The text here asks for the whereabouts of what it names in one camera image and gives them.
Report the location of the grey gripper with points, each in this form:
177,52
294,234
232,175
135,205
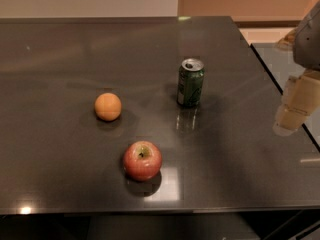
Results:
309,45

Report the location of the green soda can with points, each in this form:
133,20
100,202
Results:
190,82

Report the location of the grey side table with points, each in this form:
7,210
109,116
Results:
280,66

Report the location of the red apple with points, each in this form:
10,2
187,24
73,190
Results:
142,160

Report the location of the orange fruit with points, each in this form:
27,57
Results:
108,106

